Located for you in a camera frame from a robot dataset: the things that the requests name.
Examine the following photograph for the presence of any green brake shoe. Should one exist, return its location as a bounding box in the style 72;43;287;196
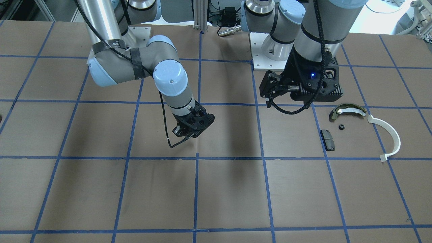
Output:
329;103;367;120

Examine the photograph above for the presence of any aluminium frame post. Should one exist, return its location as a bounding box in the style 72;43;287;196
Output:
192;0;208;32

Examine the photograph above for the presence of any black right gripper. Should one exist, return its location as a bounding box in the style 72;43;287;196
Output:
172;101;215;139

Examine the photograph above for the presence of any white curved plastic bracket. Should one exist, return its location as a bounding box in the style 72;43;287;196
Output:
367;114;401;162

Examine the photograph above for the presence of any black brake pad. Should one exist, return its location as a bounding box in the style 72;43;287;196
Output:
320;129;335;151

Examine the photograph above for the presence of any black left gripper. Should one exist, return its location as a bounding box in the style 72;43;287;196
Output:
259;48;344;109

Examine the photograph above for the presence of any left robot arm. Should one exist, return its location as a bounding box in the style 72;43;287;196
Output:
240;0;366;111

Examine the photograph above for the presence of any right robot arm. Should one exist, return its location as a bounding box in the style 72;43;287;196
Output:
75;0;215;138

